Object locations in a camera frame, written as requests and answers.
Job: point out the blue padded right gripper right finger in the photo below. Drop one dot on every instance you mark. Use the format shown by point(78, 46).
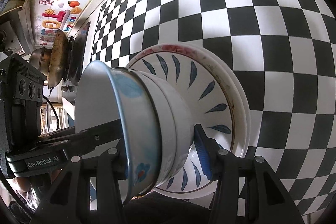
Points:
point(207, 149)

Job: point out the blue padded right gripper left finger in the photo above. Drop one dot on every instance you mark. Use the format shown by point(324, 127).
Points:
point(119, 162)

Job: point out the white bowl red flowers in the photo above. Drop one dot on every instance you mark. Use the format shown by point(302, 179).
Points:
point(184, 130)

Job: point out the white plate pink flowers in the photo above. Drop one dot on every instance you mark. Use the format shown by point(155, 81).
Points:
point(198, 88)

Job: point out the white plate blue leaf pattern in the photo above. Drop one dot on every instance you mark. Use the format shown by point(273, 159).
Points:
point(209, 108)

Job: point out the white bowl blue flowers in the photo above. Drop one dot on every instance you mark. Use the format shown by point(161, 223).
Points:
point(115, 106)

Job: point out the white plate grey flower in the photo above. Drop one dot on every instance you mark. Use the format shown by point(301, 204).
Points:
point(239, 107)

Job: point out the stainless steel steamer pot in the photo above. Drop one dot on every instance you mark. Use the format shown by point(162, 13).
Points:
point(40, 59)

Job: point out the black frying pan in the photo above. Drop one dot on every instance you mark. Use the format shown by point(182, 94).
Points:
point(58, 61)

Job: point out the black induction cooktop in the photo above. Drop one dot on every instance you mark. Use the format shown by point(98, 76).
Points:
point(76, 56)

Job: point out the black range hood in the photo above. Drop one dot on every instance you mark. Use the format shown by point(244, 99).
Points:
point(16, 29)

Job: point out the black white checkered cloth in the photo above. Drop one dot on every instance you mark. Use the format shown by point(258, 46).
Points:
point(283, 54)

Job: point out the colourful wall stickers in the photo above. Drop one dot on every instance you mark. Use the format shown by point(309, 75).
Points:
point(49, 16)

